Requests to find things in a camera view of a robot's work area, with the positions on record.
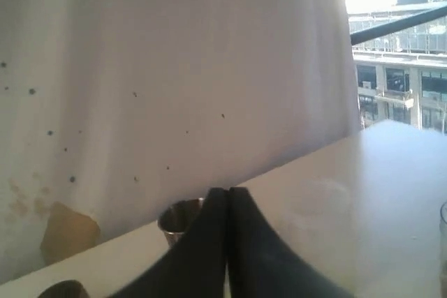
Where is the steel metal cup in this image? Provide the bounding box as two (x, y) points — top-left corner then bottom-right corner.
(157, 198), (205, 247)

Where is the clear plastic jar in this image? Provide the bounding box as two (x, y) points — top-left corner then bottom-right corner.
(439, 201), (447, 243)

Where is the frosted plastic beaker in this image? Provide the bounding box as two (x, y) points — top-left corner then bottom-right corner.
(283, 179), (352, 239)

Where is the brown wooden cup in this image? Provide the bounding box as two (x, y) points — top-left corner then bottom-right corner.
(38, 280), (90, 298)

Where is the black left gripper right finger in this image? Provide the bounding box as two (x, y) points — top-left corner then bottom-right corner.
(228, 187), (352, 297)

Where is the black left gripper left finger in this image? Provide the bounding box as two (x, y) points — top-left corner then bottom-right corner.
(111, 188), (228, 297)

